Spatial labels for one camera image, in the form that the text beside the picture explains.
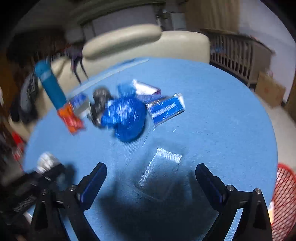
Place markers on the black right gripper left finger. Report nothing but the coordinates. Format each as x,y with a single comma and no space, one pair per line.
47,223

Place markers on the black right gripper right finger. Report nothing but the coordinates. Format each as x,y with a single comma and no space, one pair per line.
254,223

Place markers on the orange snack wrapper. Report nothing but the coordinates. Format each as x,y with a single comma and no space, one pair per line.
72,122

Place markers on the clear plastic tray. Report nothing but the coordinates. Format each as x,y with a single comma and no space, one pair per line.
153,169

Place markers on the black plastic bag bundle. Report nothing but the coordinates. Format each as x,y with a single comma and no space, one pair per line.
101,96

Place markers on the blue plastic bag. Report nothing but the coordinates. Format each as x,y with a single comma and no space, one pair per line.
125,114

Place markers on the blue white snack wrapper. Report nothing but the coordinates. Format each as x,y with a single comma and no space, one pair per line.
162,110

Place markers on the red plastic basket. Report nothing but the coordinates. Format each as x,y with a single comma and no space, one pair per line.
282,206

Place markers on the blue round tablecloth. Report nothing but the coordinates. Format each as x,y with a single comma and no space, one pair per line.
224,126

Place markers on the blue white carton box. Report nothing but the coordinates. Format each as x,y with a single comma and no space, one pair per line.
81,105

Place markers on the blue thermos bottle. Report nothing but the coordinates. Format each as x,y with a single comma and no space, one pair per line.
50,84

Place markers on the dark clothes on sofa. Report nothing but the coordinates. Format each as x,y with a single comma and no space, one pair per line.
25,109

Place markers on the brown cardboard box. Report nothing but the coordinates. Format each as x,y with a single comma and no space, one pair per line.
269,90

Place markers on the white purple medicine box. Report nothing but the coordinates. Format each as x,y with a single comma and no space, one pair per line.
145,89

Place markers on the wooden baby crib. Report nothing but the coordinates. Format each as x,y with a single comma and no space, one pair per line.
241,55

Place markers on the cream leather sofa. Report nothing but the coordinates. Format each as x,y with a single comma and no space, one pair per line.
115,47

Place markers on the beige curtain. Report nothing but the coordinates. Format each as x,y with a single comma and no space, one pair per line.
212,15

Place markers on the blue strap bag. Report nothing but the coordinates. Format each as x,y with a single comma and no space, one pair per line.
76,57

